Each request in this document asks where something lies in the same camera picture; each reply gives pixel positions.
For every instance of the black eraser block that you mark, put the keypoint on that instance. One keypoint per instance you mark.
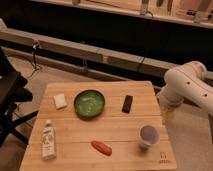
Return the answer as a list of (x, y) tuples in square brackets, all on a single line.
[(127, 104)]

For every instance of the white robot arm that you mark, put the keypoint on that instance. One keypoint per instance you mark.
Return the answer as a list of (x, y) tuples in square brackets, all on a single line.
[(186, 82)]

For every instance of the green bowl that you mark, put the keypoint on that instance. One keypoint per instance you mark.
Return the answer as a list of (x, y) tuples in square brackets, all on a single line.
[(89, 103)]

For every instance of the white sponge block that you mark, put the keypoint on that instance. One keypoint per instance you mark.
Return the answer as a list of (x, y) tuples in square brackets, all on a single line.
[(60, 101)]

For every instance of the orange carrot toy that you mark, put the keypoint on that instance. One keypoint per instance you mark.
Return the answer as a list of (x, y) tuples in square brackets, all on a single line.
[(101, 147)]

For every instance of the white paper cup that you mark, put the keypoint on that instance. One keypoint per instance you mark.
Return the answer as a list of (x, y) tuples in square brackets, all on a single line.
[(148, 136)]

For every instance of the white squeeze bottle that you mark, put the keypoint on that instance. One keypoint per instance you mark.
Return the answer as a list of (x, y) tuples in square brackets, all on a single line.
[(48, 141)]

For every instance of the black chair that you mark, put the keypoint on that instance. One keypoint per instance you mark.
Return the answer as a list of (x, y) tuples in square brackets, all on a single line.
[(12, 90)]

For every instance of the grey wall rail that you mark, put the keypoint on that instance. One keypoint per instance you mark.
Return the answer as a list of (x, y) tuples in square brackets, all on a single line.
[(104, 60)]

